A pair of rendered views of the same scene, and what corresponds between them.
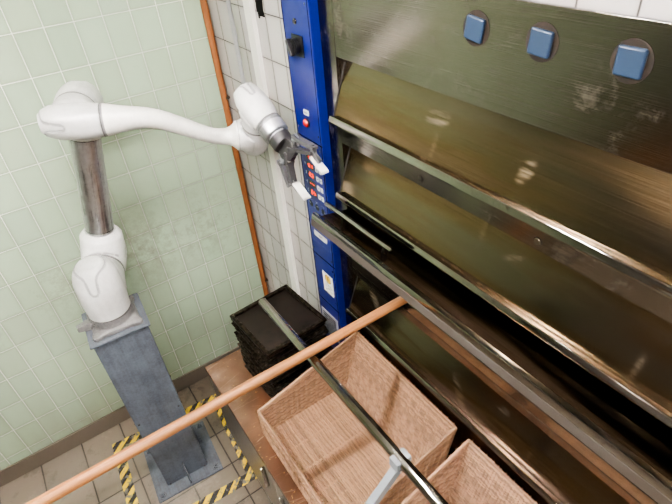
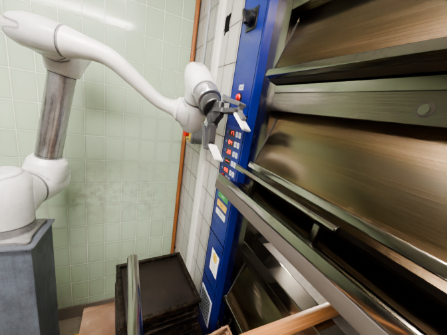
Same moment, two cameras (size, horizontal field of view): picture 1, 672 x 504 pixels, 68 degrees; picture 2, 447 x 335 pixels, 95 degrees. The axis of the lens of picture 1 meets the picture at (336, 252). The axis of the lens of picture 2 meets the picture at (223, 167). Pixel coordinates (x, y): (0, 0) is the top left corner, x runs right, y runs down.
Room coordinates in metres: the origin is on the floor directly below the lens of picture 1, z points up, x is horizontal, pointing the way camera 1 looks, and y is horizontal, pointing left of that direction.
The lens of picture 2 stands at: (0.80, 0.01, 1.61)
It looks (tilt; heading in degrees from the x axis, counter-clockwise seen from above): 15 degrees down; 4
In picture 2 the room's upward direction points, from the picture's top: 9 degrees clockwise
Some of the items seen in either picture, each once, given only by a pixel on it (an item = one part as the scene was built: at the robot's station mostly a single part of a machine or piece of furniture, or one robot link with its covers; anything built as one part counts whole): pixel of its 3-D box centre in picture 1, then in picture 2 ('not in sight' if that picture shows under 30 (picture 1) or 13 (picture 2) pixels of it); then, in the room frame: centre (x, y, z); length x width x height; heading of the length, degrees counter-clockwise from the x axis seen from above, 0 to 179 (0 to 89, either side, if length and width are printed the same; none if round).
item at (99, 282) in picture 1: (99, 284); (8, 195); (1.44, 0.87, 1.17); 0.18 x 0.16 x 0.22; 13
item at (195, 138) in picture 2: not in sight; (194, 133); (1.94, 0.29, 1.46); 0.10 x 0.07 x 0.10; 31
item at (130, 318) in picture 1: (107, 315); (4, 228); (1.42, 0.89, 1.03); 0.22 x 0.18 x 0.06; 117
